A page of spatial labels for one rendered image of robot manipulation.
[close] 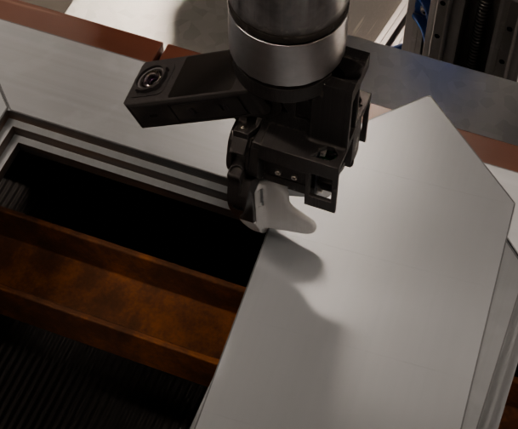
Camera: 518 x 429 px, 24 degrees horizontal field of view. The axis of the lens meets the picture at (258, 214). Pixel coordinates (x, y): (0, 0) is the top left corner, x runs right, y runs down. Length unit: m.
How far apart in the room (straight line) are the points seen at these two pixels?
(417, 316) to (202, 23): 0.52
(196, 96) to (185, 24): 0.51
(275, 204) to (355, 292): 0.09
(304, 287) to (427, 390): 0.12
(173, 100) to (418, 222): 0.24
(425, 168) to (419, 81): 0.29
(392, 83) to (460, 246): 0.35
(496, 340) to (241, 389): 0.19
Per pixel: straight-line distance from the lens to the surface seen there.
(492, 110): 1.28
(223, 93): 0.82
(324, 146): 0.83
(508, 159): 1.06
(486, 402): 0.92
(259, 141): 0.83
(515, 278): 0.96
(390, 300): 0.94
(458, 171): 1.01
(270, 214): 0.92
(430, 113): 1.05
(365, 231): 0.97
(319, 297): 0.93
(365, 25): 1.99
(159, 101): 0.85
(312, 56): 0.76
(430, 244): 0.97
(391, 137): 1.03
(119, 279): 1.15
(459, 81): 1.30
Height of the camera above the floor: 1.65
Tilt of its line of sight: 55 degrees down
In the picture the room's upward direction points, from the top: straight up
